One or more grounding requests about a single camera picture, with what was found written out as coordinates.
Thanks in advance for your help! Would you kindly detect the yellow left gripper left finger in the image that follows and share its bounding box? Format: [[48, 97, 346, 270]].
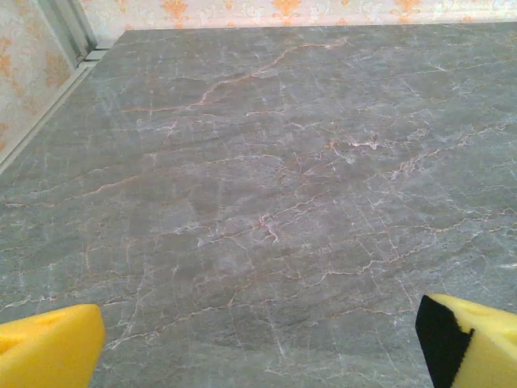
[[0, 303, 107, 388]]

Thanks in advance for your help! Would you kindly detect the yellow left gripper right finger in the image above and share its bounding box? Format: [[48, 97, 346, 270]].
[[414, 293, 517, 388]]

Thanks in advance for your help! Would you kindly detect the aluminium side frame rail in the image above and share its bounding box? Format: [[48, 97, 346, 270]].
[[0, 46, 112, 177]]

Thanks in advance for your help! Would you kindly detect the aluminium frame post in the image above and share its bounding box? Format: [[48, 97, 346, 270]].
[[38, 0, 100, 68]]

